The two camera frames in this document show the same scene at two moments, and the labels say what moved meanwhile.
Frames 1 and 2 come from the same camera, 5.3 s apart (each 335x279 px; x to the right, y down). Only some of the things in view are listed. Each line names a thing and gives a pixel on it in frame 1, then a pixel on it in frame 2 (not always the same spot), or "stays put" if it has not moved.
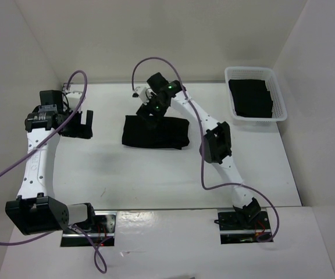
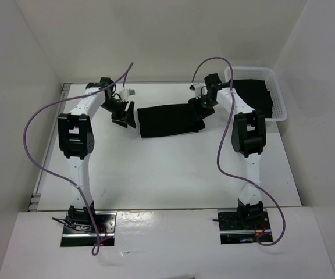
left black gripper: x=81 y=131 to x=123 y=121
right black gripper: x=144 y=111 to x=194 y=103
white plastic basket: x=278 y=107 stays put
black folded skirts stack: x=251 y=97 stays put
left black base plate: x=103 y=235 stays put
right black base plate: x=235 y=230 stays put
